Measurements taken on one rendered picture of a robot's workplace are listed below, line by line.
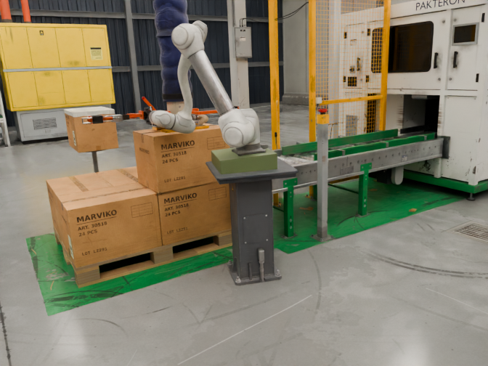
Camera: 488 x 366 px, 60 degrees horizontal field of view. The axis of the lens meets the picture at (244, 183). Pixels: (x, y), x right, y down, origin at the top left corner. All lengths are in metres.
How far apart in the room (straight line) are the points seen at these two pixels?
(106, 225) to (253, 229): 0.98
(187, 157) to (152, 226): 0.54
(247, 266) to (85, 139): 2.38
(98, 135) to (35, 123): 5.84
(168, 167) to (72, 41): 7.68
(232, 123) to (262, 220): 0.69
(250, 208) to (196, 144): 0.68
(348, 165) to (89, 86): 7.68
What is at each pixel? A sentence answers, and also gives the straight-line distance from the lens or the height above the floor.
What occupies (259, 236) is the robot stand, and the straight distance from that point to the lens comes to 2.76.
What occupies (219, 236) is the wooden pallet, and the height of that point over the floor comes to 0.11.
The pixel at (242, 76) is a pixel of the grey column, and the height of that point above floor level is 1.28.
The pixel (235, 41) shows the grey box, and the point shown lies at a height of 1.63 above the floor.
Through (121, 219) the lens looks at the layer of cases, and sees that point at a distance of 2.99.
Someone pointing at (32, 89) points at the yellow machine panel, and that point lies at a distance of 10.26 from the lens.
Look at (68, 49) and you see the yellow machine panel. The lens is 10.41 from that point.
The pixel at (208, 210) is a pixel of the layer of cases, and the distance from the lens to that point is 3.22.
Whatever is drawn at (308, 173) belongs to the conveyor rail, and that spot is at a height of 0.51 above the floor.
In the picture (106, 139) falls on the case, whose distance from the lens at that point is 4.58.
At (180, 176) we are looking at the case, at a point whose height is 0.63.
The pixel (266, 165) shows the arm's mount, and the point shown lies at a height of 0.78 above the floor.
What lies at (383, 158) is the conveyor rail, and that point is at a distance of 4.11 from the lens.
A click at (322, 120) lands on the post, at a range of 3.27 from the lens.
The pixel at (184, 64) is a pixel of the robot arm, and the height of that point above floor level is 1.39.
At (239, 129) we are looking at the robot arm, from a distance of 2.38.
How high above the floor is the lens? 1.34
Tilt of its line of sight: 15 degrees down
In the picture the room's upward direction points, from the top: 3 degrees counter-clockwise
